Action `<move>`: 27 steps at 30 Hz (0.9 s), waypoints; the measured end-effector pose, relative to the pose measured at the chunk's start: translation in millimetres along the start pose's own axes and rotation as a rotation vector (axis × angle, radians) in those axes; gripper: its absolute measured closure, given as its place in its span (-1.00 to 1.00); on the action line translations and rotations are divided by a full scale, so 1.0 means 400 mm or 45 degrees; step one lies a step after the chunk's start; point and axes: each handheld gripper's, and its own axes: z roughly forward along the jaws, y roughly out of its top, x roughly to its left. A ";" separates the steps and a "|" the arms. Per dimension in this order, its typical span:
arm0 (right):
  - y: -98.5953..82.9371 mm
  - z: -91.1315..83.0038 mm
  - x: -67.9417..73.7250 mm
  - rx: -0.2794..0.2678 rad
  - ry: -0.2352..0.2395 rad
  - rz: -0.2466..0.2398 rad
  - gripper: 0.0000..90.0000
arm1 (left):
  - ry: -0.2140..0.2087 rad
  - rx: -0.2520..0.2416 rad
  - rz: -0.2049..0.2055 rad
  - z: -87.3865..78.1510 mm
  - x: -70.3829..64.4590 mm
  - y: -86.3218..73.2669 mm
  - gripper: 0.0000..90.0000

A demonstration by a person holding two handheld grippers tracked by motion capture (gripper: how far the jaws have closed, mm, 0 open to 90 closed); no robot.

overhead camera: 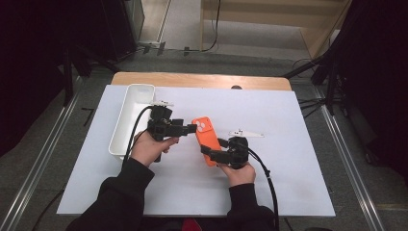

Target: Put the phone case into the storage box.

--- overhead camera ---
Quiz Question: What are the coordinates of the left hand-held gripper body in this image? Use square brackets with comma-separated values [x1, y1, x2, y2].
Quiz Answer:
[146, 99, 178, 142]

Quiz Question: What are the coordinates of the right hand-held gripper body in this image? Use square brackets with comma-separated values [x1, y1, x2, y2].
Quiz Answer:
[213, 128, 266, 170]

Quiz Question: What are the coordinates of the orange phone case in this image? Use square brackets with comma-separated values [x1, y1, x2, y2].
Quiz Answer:
[191, 115, 223, 167]

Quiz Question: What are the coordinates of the white rectangular plastic bin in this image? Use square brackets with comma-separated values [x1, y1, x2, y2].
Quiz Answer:
[108, 83, 158, 161]

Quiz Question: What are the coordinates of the person's right hand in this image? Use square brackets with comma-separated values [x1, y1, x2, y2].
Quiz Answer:
[217, 162, 257, 188]

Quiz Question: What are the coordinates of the person's left hand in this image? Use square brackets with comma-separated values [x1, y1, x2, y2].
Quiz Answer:
[129, 129, 181, 167]

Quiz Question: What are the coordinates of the white board sheet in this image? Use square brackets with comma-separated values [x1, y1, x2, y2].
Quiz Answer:
[56, 84, 337, 218]

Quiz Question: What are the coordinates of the wooden table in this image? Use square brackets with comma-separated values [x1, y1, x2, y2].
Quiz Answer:
[110, 71, 293, 91]

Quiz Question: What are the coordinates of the person's dark clothing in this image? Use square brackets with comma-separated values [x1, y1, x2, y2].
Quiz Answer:
[140, 217, 232, 231]

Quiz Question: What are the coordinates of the red cloth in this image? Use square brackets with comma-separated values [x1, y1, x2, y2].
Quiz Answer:
[182, 218, 203, 231]

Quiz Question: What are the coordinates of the black metal stand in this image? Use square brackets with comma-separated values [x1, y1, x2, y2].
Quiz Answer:
[282, 47, 341, 116]
[57, 44, 120, 108]

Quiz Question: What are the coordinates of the black cabinet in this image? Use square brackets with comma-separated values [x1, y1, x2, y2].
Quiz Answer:
[101, 0, 145, 63]

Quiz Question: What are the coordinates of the light wooden shelf unit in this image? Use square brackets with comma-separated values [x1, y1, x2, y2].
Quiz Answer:
[200, 0, 352, 60]

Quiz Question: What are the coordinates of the dark curtain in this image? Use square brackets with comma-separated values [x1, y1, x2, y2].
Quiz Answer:
[336, 0, 408, 181]
[0, 0, 107, 158]

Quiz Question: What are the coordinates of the left hand-held gripper black cable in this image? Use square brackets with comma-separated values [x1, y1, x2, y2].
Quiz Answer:
[121, 105, 155, 167]

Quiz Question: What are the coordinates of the hand-held gripper black cable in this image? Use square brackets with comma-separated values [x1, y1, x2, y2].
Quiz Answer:
[246, 147, 280, 231]
[121, 105, 155, 167]

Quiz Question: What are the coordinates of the right hand-held gripper black cable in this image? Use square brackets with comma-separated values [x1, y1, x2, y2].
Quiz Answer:
[246, 147, 280, 231]

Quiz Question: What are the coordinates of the black cable bundle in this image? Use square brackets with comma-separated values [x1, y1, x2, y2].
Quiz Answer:
[297, 95, 335, 119]

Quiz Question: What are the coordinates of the metal floor rail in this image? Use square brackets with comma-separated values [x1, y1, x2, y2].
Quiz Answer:
[0, 76, 83, 231]
[316, 86, 386, 231]

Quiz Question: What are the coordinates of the thin black hanging cable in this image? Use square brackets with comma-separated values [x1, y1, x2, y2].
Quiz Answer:
[205, 0, 222, 53]

